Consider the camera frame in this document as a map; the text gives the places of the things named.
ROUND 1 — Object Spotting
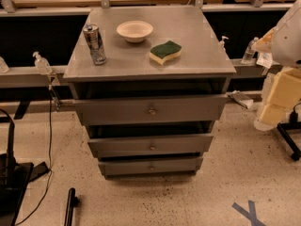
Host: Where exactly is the grey folded cloth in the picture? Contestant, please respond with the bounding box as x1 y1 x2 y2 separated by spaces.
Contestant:
229 90 254 109

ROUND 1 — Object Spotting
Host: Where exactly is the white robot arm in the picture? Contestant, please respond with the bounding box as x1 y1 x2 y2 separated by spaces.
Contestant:
254 0 301 131

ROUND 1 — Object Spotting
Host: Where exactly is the grey drawer cabinet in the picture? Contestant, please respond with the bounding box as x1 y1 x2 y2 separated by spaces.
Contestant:
63 5 237 180

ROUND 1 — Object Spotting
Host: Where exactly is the clear bottle far left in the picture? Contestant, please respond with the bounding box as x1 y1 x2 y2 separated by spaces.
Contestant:
0 56 9 73

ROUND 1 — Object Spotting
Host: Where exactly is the blue tape cross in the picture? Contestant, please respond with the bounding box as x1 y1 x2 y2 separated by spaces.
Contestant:
232 201 266 226

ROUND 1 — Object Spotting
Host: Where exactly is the black stand base left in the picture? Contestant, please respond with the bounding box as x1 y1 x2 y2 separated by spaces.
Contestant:
0 109 50 226

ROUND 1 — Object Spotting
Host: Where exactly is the black cable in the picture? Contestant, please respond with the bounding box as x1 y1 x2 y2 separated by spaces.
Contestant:
14 84 55 226

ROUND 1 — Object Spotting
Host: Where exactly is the black bar on floor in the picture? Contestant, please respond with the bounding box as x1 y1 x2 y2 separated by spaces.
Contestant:
64 187 79 226

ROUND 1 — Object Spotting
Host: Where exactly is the black stand leg right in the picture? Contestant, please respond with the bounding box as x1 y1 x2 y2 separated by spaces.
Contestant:
277 103 301 161

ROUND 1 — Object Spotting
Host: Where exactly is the grey bottom drawer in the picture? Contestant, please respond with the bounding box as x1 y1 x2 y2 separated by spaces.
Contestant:
99 156 203 177

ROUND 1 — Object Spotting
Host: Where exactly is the clear water bottle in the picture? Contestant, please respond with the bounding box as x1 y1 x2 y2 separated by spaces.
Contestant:
241 37 259 64

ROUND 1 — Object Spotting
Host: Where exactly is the clear pump bottle left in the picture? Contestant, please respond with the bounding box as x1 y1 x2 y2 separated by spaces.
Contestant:
33 52 52 75

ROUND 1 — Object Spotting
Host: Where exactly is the silver drink can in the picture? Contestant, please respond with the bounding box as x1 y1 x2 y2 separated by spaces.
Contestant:
83 24 106 65

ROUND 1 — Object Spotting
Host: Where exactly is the grey drawer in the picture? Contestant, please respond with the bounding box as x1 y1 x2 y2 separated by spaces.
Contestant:
74 95 227 125
99 156 203 177
88 134 213 158

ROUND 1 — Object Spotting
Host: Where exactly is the white paper packet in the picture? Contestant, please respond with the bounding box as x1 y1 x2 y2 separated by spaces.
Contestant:
256 52 273 69

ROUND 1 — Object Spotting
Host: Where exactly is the grey top drawer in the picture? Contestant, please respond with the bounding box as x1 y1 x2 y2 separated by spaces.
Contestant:
74 95 227 125

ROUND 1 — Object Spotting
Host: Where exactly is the small pump bottle right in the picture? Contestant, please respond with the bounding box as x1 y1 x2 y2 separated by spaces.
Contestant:
219 36 229 52

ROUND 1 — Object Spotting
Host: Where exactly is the green yellow sponge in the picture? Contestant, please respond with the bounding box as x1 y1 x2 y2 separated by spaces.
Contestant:
150 40 182 65

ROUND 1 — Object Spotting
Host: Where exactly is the white bowl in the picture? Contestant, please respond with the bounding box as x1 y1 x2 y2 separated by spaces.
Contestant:
117 21 153 43

